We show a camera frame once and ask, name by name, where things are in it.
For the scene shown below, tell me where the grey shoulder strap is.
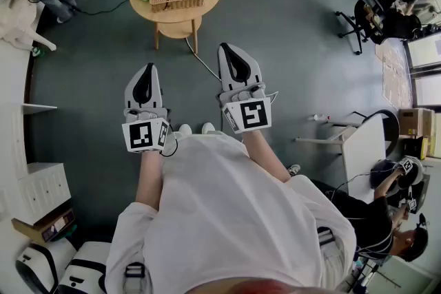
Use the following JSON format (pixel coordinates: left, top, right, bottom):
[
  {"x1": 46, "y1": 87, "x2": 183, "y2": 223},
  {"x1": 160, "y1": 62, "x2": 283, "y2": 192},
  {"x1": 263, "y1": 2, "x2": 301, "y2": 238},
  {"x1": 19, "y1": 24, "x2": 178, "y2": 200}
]
[
  {"x1": 123, "y1": 261, "x2": 147, "y2": 294},
  {"x1": 316, "y1": 226, "x2": 338, "y2": 260}
]

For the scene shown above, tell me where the black office chair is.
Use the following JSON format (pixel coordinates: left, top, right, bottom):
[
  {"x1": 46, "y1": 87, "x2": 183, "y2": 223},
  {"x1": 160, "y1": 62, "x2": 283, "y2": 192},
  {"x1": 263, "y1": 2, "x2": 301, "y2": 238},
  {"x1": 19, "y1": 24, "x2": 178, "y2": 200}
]
[{"x1": 335, "y1": 0, "x2": 384, "y2": 56}]

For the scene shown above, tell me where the white drawer cabinet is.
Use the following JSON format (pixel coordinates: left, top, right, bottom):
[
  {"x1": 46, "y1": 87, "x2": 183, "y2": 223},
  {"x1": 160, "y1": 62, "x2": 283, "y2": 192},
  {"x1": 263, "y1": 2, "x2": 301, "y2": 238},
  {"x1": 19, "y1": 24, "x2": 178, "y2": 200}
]
[{"x1": 0, "y1": 51, "x2": 72, "y2": 225}]

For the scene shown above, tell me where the plain cardboard box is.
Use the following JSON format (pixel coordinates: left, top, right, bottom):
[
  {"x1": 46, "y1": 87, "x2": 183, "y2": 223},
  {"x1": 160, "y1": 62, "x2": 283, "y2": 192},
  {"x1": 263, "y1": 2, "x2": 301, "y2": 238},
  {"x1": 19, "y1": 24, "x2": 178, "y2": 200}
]
[{"x1": 398, "y1": 107, "x2": 437, "y2": 160}]

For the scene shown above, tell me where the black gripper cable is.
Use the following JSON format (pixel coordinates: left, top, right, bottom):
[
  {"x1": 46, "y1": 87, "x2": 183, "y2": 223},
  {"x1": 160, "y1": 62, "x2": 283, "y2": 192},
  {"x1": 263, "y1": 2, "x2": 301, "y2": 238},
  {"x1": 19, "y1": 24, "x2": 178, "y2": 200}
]
[{"x1": 159, "y1": 123, "x2": 179, "y2": 158}]

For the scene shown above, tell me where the person's left forearm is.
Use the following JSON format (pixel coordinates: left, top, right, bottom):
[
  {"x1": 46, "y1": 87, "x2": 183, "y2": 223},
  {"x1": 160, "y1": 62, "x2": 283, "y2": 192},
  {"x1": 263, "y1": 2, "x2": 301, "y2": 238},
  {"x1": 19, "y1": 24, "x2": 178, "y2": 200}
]
[{"x1": 134, "y1": 147, "x2": 163, "y2": 213}]

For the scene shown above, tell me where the labelled cardboard box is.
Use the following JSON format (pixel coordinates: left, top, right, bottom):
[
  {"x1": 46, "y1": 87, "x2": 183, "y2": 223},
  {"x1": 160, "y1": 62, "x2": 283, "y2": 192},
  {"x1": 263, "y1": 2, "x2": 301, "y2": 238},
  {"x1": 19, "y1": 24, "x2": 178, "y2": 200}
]
[{"x1": 11, "y1": 207, "x2": 77, "y2": 244}]

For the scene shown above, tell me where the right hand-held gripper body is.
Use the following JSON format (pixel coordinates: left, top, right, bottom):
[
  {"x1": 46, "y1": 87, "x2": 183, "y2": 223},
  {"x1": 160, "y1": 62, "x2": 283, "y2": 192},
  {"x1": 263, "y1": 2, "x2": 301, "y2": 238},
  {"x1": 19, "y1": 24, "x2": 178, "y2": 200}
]
[{"x1": 216, "y1": 81, "x2": 273, "y2": 134}]

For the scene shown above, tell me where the person's white shirt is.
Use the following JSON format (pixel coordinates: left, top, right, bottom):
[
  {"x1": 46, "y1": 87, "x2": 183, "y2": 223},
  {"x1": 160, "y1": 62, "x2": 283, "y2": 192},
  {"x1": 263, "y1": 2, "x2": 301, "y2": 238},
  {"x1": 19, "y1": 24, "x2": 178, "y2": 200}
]
[{"x1": 105, "y1": 132, "x2": 358, "y2": 294}]

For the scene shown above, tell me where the black floor cable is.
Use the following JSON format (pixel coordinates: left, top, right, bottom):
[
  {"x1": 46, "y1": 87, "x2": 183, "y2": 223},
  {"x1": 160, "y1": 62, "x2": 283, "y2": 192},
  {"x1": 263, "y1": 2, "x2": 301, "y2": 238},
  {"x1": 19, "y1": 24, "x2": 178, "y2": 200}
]
[{"x1": 70, "y1": 0, "x2": 131, "y2": 17}]

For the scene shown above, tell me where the person's right forearm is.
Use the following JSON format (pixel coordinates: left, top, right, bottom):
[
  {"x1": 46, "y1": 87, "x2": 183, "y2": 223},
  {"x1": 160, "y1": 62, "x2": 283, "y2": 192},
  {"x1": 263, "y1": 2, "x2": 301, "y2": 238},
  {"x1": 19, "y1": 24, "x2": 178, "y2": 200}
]
[{"x1": 240, "y1": 129, "x2": 292, "y2": 184}]

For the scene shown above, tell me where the pale floor mat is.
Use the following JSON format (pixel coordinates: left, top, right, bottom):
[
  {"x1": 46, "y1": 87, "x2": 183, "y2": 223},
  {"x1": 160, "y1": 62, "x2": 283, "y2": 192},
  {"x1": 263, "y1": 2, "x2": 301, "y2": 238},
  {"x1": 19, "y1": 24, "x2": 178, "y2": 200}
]
[{"x1": 374, "y1": 40, "x2": 413, "y2": 108}]

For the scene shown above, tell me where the white carved furniture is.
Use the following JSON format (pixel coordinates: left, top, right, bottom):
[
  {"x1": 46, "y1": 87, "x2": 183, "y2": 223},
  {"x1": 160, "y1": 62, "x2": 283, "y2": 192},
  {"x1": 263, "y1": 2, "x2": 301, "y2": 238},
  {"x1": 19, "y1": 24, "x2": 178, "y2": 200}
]
[{"x1": 0, "y1": 0, "x2": 58, "y2": 53}]

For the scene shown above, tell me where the white desk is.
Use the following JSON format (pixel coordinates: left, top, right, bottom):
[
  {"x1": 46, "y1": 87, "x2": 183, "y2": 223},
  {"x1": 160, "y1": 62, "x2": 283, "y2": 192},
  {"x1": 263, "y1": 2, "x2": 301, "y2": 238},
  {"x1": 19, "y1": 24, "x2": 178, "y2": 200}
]
[{"x1": 294, "y1": 109, "x2": 401, "y2": 204}]

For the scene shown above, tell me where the white black-trimmed case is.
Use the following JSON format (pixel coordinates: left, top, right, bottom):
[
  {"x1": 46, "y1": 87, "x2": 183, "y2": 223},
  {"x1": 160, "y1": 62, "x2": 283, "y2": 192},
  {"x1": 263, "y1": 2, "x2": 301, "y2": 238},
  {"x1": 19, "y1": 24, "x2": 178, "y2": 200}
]
[
  {"x1": 14, "y1": 240, "x2": 79, "y2": 294},
  {"x1": 57, "y1": 240, "x2": 113, "y2": 294}
]

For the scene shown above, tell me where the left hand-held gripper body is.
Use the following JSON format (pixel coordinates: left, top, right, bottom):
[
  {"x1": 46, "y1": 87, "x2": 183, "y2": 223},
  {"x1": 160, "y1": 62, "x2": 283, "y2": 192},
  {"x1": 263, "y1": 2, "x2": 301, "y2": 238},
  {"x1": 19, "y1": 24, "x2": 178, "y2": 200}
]
[{"x1": 122, "y1": 106, "x2": 171, "y2": 154}]

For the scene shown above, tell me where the white table cable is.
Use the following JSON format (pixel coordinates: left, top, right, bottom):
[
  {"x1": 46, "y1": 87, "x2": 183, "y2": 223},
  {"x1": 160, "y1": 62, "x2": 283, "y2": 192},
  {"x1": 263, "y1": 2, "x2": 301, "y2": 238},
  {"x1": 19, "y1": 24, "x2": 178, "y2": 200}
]
[{"x1": 185, "y1": 36, "x2": 222, "y2": 83}]

